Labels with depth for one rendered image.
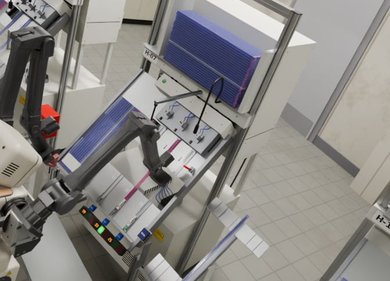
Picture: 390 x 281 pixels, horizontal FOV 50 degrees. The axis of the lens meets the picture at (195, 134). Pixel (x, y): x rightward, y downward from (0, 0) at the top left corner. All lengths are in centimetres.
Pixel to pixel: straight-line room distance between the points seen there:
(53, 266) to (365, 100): 379
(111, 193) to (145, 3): 487
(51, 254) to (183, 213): 78
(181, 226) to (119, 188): 44
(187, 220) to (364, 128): 298
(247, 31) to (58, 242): 139
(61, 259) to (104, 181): 44
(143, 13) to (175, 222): 484
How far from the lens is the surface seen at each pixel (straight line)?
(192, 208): 256
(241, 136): 213
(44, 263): 213
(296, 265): 356
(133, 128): 145
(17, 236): 147
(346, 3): 509
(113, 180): 225
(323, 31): 520
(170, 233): 239
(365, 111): 498
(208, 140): 208
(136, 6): 674
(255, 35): 216
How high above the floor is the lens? 226
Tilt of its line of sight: 30 degrees down
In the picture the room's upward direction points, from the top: 21 degrees clockwise
